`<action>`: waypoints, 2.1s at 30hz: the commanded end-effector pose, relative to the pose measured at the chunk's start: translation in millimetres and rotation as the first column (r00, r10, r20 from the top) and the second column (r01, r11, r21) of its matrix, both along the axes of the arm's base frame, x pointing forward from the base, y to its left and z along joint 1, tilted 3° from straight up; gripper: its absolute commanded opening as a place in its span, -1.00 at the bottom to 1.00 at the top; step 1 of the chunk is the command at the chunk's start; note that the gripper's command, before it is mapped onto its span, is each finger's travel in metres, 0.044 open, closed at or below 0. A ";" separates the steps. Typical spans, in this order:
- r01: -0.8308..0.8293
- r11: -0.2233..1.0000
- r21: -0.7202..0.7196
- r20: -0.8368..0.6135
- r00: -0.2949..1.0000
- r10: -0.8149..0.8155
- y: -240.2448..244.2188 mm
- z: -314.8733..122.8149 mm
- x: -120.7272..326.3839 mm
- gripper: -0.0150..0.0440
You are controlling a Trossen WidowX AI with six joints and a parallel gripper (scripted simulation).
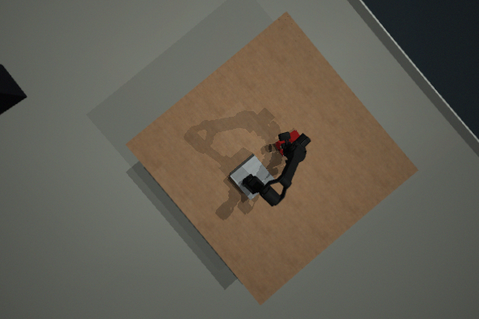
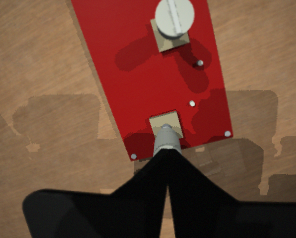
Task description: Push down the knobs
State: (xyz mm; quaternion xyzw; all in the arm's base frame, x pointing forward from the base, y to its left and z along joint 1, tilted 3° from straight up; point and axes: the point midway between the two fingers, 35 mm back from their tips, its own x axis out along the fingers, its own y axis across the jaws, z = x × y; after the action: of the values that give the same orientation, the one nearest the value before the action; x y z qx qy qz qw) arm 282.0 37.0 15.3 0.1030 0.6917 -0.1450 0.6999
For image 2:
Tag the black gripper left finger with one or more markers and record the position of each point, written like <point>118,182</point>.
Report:
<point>134,210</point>

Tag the red circuit board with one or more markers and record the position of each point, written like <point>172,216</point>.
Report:
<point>148,91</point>

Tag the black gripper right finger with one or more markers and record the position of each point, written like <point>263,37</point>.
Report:
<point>201,209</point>

